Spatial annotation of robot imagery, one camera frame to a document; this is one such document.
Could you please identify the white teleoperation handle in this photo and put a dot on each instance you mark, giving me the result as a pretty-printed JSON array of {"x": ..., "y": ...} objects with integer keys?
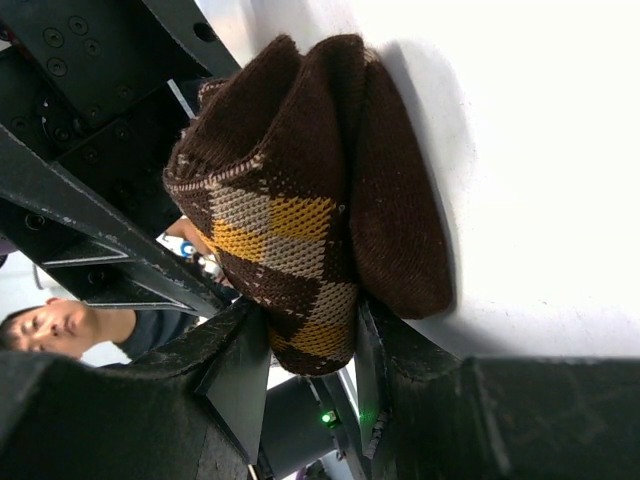
[{"x": 184, "y": 249}]

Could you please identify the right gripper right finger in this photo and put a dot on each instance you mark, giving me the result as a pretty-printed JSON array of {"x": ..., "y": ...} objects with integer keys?
[{"x": 426, "y": 414}]

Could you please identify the brown argyle sock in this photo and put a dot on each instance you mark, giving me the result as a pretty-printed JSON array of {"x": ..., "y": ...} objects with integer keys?
[{"x": 303, "y": 175}]

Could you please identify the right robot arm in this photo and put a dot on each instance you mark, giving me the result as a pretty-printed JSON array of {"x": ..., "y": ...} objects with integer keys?
[{"x": 280, "y": 429}]

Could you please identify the operator dark clothing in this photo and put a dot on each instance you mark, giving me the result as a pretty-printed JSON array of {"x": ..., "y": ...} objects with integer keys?
[{"x": 155, "y": 328}]

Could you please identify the operator head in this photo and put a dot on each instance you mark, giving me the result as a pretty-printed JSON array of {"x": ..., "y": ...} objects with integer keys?
[{"x": 60, "y": 326}]

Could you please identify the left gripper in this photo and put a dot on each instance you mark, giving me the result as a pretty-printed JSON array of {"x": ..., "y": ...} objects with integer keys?
[{"x": 90, "y": 110}]

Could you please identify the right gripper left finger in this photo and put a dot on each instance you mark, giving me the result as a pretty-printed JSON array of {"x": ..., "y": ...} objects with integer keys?
[{"x": 61, "y": 419}]

